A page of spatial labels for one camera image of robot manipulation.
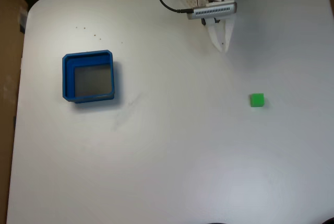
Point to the green cube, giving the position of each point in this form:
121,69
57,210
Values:
257,100

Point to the blue open box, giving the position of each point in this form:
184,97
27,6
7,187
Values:
68,77

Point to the large brown cardboard panel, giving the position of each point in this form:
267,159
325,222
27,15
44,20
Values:
9,77

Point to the silver camera box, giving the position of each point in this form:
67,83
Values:
212,11

